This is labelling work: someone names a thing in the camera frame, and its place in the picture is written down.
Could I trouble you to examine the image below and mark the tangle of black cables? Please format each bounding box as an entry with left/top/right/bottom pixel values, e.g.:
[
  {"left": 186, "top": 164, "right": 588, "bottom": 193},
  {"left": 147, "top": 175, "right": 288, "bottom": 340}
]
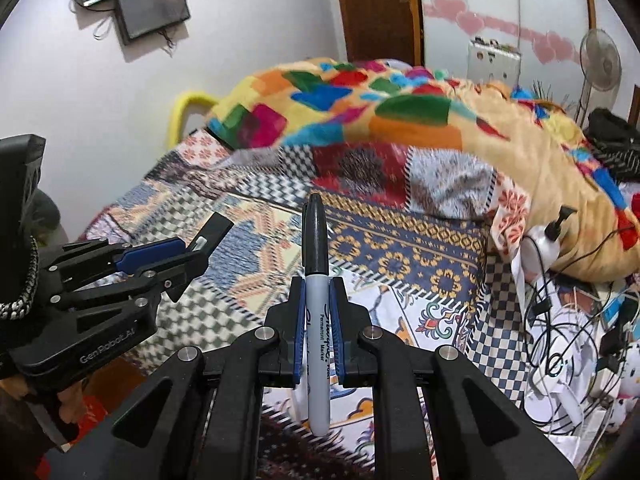
[{"left": 525, "top": 225, "right": 640, "bottom": 436}]

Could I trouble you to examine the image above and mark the brown wooden door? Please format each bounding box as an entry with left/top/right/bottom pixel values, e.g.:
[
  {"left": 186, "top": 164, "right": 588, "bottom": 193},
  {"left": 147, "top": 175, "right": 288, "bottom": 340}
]
[{"left": 332, "top": 0, "right": 426, "bottom": 66}]

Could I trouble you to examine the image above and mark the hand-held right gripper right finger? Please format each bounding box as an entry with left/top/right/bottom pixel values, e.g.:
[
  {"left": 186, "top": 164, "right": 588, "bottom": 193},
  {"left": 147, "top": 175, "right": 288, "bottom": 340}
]
[{"left": 329, "top": 276, "right": 581, "bottom": 480}]

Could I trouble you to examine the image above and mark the white standing fan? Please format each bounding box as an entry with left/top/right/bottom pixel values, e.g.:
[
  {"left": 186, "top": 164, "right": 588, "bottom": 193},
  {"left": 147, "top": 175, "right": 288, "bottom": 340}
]
[{"left": 577, "top": 27, "right": 623, "bottom": 126}]

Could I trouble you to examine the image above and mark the yellow plastic chair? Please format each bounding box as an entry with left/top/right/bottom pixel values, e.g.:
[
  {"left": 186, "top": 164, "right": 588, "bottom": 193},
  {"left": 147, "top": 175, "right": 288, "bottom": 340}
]
[{"left": 167, "top": 91, "right": 218, "bottom": 148}]

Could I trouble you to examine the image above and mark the black grey marker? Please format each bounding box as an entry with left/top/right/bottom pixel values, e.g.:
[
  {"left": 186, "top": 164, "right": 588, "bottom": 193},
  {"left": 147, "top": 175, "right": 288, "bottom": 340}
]
[{"left": 301, "top": 192, "right": 332, "bottom": 438}]

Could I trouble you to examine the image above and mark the patchwork printed bedsheet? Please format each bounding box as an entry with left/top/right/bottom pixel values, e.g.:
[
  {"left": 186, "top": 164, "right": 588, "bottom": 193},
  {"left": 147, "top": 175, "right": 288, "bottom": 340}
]
[{"left": 75, "top": 127, "right": 536, "bottom": 480}]

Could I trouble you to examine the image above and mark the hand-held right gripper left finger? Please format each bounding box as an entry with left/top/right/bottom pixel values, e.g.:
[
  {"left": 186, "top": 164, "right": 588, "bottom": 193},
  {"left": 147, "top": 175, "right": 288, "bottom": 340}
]
[{"left": 42, "top": 276, "right": 307, "bottom": 480}]

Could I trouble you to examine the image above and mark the white cat plush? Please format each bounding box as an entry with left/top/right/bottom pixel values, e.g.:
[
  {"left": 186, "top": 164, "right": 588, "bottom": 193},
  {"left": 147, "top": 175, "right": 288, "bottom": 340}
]
[{"left": 614, "top": 340, "right": 640, "bottom": 423}]

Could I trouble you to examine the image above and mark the red orange cloth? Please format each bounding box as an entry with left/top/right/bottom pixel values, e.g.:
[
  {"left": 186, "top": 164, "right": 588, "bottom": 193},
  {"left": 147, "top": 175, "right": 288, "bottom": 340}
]
[{"left": 75, "top": 390, "right": 112, "bottom": 431}]

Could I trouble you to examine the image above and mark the black rectangular case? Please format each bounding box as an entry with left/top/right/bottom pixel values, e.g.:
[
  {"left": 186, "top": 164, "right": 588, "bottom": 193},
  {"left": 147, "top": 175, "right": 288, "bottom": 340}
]
[{"left": 192, "top": 211, "right": 236, "bottom": 261}]

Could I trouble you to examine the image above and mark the white switch board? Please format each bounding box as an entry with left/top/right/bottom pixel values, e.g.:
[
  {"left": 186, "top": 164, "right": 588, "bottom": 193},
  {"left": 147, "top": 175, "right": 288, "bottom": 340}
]
[{"left": 467, "top": 37, "right": 523, "bottom": 83}]

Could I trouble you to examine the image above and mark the dark grey round object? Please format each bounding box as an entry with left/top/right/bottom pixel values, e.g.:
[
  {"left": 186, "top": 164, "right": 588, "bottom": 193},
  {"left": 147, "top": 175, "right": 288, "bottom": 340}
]
[{"left": 32, "top": 192, "right": 62, "bottom": 241}]

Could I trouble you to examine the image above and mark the white pump bottle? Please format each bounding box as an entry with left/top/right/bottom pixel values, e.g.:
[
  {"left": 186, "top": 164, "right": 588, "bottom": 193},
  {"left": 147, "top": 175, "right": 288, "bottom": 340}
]
[{"left": 520, "top": 205, "right": 576, "bottom": 281}]

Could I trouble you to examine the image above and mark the dark wall panel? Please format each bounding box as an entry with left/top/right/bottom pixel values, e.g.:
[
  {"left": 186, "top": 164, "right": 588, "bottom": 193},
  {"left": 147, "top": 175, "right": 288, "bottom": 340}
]
[{"left": 115, "top": 0, "right": 192, "bottom": 46}]

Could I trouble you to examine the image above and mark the black bag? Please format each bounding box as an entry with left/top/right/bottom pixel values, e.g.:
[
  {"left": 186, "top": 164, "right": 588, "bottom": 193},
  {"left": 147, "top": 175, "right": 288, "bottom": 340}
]
[{"left": 587, "top": 107, "right": 640, "bottom": 183}]

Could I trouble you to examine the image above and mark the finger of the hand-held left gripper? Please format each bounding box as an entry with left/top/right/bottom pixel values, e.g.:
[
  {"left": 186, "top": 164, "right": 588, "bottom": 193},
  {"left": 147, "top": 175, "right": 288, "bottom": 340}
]
[
  {"left": 40, "top": 237, "right": 187, "bottom": 285},
  {"left": 52, "top": 249, "right": 208, "bottom": 313}
]

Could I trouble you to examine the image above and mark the black white braided cord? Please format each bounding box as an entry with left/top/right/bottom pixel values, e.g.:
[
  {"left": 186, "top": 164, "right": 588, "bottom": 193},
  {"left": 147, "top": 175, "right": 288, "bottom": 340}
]
[{"left": 0, "top": 235, "right": 41, "bottom": 321}]

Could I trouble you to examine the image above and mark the colourful patch fleece blanket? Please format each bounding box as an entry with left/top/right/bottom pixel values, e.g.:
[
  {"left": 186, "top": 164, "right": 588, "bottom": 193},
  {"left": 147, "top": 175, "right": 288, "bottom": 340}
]
[{"left": 205, "top": 57, "right": 640, "bottom": 283}]

